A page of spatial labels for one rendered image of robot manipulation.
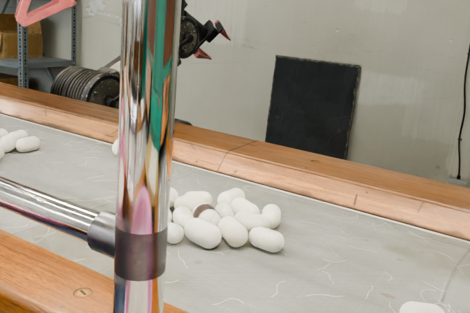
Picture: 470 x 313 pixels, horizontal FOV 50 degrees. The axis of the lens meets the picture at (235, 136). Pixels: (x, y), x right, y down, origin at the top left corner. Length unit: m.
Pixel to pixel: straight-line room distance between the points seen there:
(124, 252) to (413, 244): 0.36
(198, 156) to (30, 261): 0.35
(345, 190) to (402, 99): 1.95
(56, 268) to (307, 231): 0.25
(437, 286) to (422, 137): 2.10
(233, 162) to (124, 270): 0.44
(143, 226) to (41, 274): 0.16
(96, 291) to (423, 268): 0.28
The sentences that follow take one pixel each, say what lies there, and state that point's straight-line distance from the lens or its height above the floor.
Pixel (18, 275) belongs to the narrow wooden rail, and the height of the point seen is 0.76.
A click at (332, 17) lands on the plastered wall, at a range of 2.58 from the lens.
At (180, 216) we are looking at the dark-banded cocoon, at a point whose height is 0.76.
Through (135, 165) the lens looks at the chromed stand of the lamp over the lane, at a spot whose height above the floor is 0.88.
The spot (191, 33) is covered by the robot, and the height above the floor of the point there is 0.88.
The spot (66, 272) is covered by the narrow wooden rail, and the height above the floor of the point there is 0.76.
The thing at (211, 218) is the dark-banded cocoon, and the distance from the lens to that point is 0.47.
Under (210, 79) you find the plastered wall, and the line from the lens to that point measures 2.85.
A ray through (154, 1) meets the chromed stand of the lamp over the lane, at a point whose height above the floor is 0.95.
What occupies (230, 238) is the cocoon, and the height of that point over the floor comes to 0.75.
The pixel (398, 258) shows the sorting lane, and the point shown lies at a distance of 0.49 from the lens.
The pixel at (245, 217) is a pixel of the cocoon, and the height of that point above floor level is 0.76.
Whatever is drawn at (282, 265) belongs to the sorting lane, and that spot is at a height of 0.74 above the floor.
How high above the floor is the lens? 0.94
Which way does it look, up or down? 14 degrees down
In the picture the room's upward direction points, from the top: 5 degrees clockwise
